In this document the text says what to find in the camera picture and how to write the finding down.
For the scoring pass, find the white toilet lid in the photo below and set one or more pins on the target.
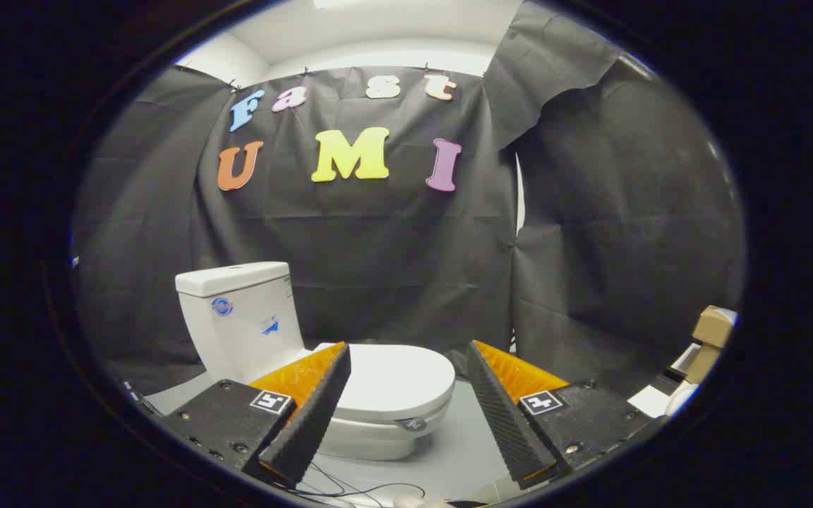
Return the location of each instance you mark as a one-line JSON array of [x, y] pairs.
[[396, 377]]

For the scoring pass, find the brown cardboard box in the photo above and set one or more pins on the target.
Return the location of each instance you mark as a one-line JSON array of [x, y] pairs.
[[712, 327], [701, 363]]

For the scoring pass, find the white toilet tank cover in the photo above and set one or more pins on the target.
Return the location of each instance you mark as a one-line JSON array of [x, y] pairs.
[[230, 277]]

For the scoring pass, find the black backdrop cloth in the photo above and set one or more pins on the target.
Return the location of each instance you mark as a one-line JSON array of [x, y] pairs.
[[378, 240]]

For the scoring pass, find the flat white box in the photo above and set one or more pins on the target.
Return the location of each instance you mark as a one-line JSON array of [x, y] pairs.
[[650, 401]]

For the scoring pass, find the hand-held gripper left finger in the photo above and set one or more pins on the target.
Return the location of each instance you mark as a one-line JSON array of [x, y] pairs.
[[311, 416]]

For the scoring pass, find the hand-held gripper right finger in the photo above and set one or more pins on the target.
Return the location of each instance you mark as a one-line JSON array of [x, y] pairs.
[[509, 423]]

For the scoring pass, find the white toilet seat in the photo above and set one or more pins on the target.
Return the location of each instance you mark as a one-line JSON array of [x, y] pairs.
[[368, 423]]

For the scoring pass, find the white toilet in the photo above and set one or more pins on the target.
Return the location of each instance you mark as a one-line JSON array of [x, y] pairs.
[[244, 335]]

